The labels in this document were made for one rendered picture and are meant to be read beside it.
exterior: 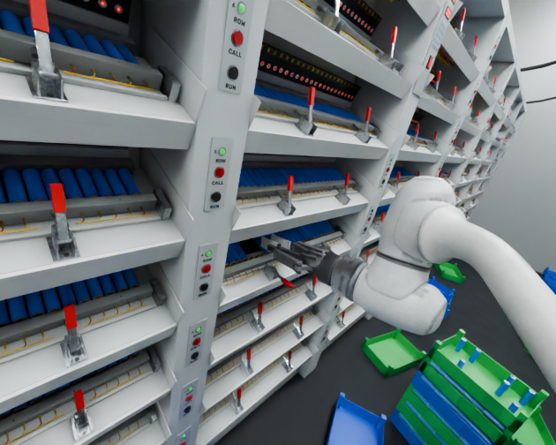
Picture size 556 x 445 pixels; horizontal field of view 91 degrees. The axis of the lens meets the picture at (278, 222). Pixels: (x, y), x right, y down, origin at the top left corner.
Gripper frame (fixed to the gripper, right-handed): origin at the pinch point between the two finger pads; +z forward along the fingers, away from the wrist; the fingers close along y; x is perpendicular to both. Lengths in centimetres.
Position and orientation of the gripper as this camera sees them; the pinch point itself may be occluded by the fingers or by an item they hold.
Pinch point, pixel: (274, 244)
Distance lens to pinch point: 75.2
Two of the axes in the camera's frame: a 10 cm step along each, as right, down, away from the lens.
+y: -6.7, 1.5, -7.2
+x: -1.0, 9.5, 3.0
